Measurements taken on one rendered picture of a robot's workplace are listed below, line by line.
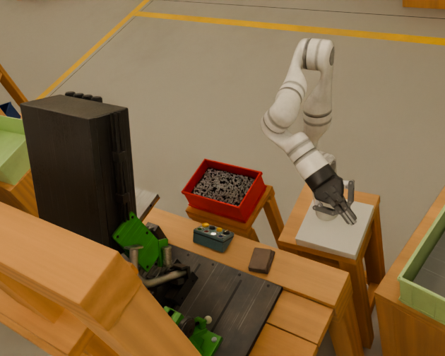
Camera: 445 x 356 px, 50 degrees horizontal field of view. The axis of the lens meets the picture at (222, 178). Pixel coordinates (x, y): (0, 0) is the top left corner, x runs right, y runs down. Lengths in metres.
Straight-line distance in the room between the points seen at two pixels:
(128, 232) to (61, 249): 0.97
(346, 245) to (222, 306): 0.51
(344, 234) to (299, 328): 0.40
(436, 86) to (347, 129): 0.72
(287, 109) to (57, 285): 0.74
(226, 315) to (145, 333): 0.98
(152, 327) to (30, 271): 0.22
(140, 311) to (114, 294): 0.09
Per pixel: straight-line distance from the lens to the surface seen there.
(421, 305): 1.79
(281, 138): 1.26
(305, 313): 1.76
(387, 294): 1.87
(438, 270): 1.85
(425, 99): 3.72
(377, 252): 2.27
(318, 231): 1.91
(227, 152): 3.63
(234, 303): 1.81
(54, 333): 1.23
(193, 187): 2.25
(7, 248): 0.83
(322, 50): 1.46
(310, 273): 1.81
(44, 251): 0.78
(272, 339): 1.74
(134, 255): 1.70
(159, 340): 0.88
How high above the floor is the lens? 2.45
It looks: 45 degrees down
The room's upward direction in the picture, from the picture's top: 24 degrees counter-clockwise
